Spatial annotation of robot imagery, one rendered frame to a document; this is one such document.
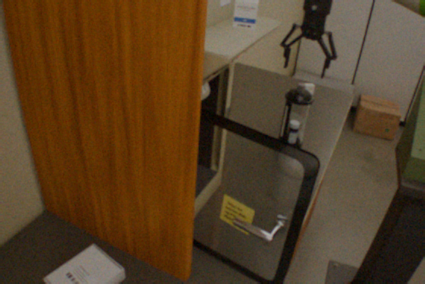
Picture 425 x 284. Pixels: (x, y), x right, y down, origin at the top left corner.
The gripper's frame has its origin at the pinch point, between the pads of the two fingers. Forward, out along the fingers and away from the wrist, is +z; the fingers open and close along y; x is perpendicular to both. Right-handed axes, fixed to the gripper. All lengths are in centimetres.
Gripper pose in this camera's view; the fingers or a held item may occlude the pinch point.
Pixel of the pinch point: (304, 69)
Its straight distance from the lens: 135.3
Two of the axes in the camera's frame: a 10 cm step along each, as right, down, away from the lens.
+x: 4.3, -4.7, 7.7
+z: -0.9, 8.3, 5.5
